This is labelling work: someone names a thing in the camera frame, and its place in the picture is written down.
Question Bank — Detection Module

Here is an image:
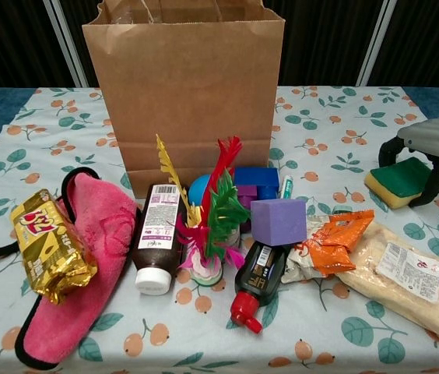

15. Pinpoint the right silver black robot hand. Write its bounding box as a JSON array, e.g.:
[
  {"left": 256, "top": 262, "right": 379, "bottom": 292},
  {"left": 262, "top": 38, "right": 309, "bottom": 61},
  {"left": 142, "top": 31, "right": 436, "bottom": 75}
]
[{"left": 378, "top": 115, "right": 439, "bottom": 207}]

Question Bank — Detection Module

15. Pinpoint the green yellow sponge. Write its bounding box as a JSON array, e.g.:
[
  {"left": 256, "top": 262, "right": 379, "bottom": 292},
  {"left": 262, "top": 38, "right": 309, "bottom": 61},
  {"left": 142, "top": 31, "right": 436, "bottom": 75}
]
[{"left": 363, "top": 157, "right": 434, "bottom": 211}]

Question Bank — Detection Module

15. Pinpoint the orange snack packet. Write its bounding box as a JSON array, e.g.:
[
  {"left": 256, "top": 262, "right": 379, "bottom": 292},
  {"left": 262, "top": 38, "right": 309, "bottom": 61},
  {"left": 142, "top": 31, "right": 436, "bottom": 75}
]
[{"left": 281, "top": 209, "right": 376, "bottom": 284}]

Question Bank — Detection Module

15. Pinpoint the purple foam cube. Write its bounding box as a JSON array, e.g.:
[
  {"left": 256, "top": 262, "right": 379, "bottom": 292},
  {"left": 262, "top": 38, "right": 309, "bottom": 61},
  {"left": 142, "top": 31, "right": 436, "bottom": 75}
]
[{"left": 249, "top": 197, "right": 308, "bottom": 247}]

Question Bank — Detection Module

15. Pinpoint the brown paper bag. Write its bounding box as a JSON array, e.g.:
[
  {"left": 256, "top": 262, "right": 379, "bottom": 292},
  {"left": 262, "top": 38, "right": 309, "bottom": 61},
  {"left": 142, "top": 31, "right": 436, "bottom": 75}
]
[{"left": 82, "top": 0, "right": 286, "bottom": 199}]

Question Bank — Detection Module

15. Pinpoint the black curtain partition panel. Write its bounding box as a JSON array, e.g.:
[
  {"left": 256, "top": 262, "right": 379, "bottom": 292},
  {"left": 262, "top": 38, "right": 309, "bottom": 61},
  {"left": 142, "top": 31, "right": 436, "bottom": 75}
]
[
  {"left": 277, "top": 0, "right": 390, "bottom": 87},
  {"left": 359, "top": 0, "right": 439, "bottom": 89},
  {"left": 54, "top": 0, "right": 104, "bottom": 89},
  {"left": 0, "top": 0, "right": 84, "bottom": 90}
]

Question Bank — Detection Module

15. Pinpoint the floral print tablecloth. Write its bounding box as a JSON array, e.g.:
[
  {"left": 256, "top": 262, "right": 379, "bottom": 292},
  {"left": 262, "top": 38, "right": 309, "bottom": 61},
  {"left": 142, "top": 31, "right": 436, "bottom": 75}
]
[{"left": 0, "top": 85, "right": 439, "bottom": 374}]

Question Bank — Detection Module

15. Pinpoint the beige vacuum food pack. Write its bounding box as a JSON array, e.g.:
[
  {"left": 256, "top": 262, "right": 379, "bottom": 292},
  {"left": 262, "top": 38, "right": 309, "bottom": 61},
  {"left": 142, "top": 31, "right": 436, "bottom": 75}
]
[{"left": 335, "top": 222, "right": 439, "bottom": 346}]

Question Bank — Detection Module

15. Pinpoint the green white marker pen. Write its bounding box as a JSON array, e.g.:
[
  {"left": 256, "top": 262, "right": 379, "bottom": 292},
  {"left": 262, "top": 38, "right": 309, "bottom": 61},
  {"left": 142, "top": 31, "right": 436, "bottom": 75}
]
[{"left": 277, "top": 175, "right": 294, "bottom": 200}]

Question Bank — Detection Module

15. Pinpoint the blue toy building block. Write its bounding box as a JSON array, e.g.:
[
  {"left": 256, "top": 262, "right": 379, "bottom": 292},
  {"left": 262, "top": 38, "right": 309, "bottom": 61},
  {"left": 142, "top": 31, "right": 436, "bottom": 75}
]
[{"left": 234, "top": 166, "right": 281, "bottom": 207}]

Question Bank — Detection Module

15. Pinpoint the purple toy building block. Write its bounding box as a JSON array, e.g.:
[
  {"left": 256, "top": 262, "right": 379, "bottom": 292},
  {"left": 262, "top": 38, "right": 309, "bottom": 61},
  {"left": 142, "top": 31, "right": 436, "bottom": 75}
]
[{"left": 237, "top": 183, "right": 260, "bottom": 235}]

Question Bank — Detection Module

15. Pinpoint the black bottle red cap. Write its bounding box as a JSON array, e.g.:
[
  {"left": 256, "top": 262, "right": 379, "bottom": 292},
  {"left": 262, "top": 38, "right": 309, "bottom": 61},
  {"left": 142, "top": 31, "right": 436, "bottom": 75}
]
[{"left": 229, "top": 240, "right": 289, "bottom": 334}]

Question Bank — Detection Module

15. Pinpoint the blue ball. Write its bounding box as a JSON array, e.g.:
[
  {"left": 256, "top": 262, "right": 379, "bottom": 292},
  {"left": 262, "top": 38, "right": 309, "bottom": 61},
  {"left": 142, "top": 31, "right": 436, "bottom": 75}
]
[{"left": 188, "top": 175, "right": 215, "bottom": 207}]

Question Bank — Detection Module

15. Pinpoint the brown bottle white cap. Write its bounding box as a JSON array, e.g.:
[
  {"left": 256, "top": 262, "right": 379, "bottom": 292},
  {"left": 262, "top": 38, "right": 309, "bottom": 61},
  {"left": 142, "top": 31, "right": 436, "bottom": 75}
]
[{"left": 134, "top": 183, "right": 184, "bottom": 296}]

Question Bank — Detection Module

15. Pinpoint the pink cloth black trim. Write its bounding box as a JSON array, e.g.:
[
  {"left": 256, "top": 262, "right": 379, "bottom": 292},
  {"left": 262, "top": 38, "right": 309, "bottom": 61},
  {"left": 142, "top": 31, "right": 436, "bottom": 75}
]
[{"left": 0, "top": 166, "right": 142, "bottom": 370}]

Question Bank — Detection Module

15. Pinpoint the gold foil snack pack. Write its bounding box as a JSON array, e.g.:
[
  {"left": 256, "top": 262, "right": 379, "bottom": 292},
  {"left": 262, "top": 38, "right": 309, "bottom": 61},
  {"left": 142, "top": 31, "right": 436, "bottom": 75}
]
[{"left": 9, "top": 189, "right": 99, "bottom": 305}]

